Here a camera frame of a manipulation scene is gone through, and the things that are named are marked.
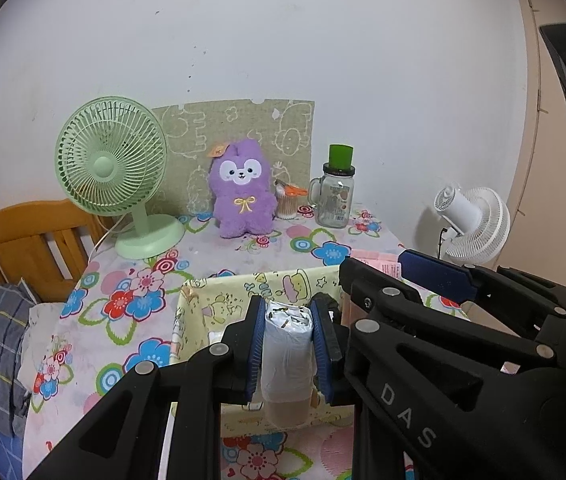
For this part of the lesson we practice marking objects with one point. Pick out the green printed felt board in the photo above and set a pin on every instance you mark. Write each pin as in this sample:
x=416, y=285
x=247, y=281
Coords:
x=263, y=125

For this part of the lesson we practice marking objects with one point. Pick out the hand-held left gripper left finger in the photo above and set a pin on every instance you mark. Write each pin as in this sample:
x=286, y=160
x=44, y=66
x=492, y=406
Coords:
x=254, y=355

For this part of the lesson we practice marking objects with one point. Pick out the white printed bed cloth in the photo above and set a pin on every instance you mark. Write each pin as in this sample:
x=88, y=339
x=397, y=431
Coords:
x=38, y=325

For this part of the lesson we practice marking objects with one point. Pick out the pink packet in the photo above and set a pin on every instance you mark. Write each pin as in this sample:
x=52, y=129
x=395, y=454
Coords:
x=378, y=262

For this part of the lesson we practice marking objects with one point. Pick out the purple plush toy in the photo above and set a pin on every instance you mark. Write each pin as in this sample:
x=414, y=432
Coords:
x=243, y=215

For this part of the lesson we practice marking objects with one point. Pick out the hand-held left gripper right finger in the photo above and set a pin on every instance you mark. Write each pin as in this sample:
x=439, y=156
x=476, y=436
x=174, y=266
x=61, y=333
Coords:
x=327, y=355

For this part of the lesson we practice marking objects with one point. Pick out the wooden bed headboard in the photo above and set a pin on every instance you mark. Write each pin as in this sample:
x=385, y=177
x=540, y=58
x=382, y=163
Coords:
x=18, y=225

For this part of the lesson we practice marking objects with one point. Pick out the beige wooden door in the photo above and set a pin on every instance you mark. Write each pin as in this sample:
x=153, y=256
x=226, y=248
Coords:
x=533, y=160

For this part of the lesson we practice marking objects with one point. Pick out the small cup with orange item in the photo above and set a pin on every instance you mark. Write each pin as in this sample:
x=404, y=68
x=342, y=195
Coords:
x=287, y=207

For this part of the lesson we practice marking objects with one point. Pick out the green desk fan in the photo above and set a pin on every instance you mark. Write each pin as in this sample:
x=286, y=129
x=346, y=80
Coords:
x=103, y=167

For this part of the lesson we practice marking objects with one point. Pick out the white clip fan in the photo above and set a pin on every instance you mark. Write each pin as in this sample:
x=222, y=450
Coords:
x=483, y=230

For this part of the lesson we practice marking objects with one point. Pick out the floral tablecloth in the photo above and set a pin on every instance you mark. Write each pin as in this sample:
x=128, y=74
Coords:
x=128, y=305

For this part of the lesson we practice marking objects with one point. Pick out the glass mug jar green lid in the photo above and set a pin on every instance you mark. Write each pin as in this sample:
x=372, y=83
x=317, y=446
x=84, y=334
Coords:
x=335, y=200

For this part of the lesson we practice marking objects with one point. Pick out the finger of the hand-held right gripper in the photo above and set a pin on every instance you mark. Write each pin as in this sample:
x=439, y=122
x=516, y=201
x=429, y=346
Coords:
x=388, y=440
x=438, y=275

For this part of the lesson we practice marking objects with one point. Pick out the white beige packet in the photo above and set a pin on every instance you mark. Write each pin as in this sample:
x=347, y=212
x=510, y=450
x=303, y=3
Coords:
x=285, y=360

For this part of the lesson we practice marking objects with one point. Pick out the yellow printed storage box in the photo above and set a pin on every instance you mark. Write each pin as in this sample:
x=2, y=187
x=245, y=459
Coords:
x=223, y=300

